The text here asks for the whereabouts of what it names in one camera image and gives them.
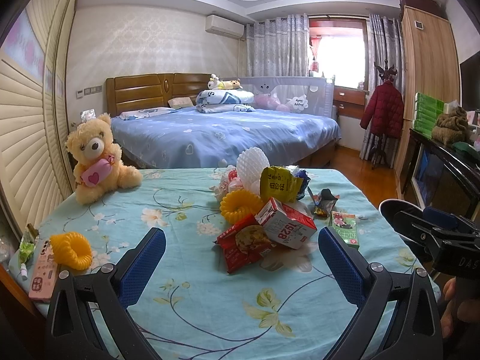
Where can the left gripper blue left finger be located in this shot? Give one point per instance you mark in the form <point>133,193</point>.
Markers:
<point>72,332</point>

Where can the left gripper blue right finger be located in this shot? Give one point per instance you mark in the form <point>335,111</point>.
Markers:
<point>413,331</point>

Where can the dark red snack wrapper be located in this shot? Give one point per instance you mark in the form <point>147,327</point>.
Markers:
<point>324,202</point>

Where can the blue clear plastic bag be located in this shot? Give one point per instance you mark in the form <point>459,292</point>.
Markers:
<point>302,179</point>

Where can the red white milk carton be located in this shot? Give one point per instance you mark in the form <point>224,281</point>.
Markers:
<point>285,225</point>

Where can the yellow snack bag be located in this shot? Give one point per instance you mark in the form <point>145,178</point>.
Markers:
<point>278,182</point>

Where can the red cookie wrapper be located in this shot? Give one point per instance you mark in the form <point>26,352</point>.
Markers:
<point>244,243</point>

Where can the yellow foam net sleeve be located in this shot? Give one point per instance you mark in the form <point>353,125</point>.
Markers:
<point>238,204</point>

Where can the white foam net sleeve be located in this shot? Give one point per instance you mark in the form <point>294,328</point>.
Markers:
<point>250,165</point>

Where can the white red paper bag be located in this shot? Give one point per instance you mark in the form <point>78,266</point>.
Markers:
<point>229,182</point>

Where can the person's right hand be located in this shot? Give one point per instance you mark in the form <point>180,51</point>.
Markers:
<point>466,311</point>

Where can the pink phone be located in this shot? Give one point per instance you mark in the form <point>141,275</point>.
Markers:
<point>45,274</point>

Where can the black tv cabinet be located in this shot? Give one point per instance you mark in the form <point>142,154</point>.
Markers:
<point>438,176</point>

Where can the green drink carton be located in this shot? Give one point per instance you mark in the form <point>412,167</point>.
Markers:
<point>344,225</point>

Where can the brown plush toy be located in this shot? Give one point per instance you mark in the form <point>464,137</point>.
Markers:
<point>452,127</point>

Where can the teal floral tablecloth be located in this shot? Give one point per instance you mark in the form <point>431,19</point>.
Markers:
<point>287,306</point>

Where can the green boxes stack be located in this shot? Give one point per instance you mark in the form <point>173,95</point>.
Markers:
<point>426,112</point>

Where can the red jacket on stand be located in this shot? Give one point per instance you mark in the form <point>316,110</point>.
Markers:
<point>384,113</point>

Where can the beige teddy bear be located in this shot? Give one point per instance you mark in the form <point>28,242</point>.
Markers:
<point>99,167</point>

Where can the wooden desk under window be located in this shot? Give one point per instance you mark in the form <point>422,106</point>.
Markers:
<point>350,102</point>

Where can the wooden wardrobe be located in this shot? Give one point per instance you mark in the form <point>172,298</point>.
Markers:
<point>430,62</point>

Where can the blue floral bed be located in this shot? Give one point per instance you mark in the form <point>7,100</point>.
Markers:
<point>188,138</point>

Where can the wooden headboard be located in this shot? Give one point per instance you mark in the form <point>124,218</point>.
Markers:
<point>132,93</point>

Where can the beige pillow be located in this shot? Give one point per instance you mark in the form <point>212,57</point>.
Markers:
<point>180,103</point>

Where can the grey curtain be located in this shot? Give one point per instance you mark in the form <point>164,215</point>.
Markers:
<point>278,47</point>

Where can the folded blue white quilt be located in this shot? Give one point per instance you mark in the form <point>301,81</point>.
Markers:
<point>221,100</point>

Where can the yellow plush dog toy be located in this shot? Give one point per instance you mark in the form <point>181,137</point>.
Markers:
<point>216,83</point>

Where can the white air conditioner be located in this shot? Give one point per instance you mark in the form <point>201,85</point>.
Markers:
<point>223,27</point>

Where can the grey bed guard rail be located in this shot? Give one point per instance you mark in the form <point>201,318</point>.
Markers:
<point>294,94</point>

